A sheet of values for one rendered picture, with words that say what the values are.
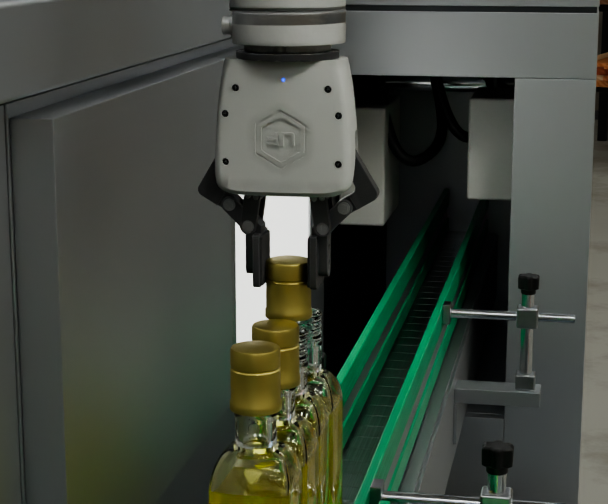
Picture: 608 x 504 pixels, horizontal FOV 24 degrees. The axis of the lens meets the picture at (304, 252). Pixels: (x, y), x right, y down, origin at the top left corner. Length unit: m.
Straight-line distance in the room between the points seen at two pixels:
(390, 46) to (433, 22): 0.07
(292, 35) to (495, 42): 1.03
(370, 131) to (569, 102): 0.32
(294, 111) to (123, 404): 0.26
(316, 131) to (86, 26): 0.18
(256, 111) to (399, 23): 1.01
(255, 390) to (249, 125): 0.20
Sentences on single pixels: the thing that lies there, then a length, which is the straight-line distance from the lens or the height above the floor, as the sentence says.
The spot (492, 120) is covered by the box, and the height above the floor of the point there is 1.34.
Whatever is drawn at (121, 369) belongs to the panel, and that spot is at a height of 1.29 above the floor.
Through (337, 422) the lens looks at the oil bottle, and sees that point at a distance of 1.18.
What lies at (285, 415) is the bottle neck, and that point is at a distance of 1.05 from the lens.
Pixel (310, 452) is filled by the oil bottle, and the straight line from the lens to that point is 1.05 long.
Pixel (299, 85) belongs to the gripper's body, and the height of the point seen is 1.50.
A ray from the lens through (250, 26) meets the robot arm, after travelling 1.03.
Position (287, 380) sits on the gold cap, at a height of 1.29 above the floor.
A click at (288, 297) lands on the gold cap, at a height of 1.34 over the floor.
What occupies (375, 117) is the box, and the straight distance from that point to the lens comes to 2.18.
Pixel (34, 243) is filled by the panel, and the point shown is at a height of 1.41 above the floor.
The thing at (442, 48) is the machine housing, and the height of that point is 1.45.
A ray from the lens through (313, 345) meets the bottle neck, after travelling 1.15.
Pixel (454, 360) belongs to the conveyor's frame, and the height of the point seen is 1.05.
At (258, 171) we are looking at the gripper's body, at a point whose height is 1.44.
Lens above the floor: 1.61
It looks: 12 degrees down
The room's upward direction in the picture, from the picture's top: straight up
